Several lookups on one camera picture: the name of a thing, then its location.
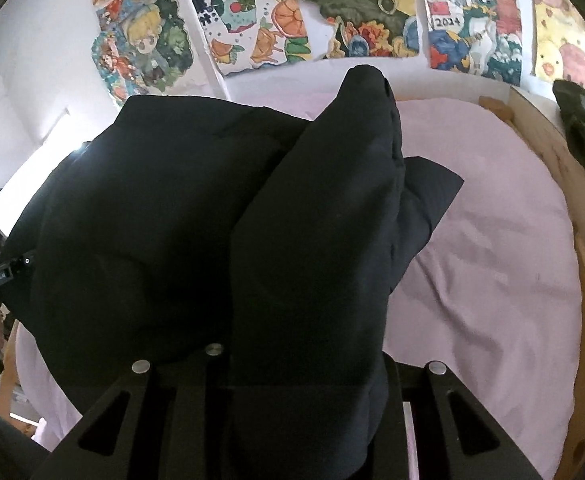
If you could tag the pink bed sheet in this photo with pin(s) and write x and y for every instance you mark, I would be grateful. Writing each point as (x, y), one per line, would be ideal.
(487, 260)

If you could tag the black padded jacket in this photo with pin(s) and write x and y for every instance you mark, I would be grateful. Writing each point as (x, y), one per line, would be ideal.
(172, 210)

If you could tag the wooden bed frame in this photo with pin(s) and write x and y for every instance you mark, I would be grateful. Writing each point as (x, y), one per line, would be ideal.
(562, 170)

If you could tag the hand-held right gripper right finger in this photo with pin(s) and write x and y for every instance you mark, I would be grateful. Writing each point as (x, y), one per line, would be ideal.
(430, 410)

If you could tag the cartoon figures wall poster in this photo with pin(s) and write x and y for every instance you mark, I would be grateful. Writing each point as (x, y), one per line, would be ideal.
(142, 50)

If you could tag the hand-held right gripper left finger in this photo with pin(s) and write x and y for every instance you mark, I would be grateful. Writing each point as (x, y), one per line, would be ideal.
(215, 375)

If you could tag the pink pigs wall poster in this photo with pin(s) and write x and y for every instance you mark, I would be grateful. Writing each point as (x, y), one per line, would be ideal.
(562, 40)

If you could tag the dark green shape wall poster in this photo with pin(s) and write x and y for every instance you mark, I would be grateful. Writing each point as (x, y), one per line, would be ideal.
(362, 15)

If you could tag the brown soft object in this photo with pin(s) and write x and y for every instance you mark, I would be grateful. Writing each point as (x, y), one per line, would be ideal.
(497, 106)

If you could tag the dragon wall poster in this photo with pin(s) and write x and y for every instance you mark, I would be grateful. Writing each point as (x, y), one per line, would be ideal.
(472, 30)

